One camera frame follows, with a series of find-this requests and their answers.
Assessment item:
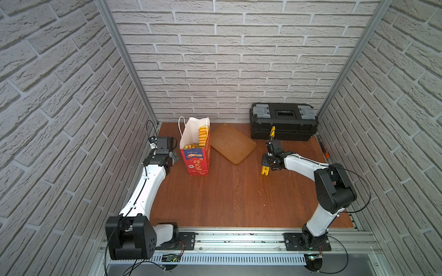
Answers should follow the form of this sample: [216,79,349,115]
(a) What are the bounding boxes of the yellow metal tongs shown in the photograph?
[261,126,276,176]

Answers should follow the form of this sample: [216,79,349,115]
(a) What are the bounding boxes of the braided yellow bread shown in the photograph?
[184,144,199,150]

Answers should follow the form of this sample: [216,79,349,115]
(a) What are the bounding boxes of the red white paper bag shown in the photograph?
[178,116,211,176]

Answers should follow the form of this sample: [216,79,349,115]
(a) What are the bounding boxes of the striped yellow bread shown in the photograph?
[198,125,209,148]

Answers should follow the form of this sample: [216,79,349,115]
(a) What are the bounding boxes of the brown wooden tray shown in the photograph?
[211,124,257,164]

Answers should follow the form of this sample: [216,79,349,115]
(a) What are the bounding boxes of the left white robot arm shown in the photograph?
[105,137,180,261]

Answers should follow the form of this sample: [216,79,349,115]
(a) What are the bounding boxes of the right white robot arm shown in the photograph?
[261,140,357,248]

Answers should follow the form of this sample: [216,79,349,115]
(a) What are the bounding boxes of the black plastic toolbox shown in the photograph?
[250,103,319,141]

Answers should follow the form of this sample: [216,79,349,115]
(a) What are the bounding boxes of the orange black utility knife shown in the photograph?
[317,134,330,159]

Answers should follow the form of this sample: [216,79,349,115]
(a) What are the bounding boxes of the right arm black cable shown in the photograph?
[293,155,372,213]

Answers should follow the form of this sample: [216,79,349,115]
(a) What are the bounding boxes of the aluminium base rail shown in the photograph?
[146,227,382,266]

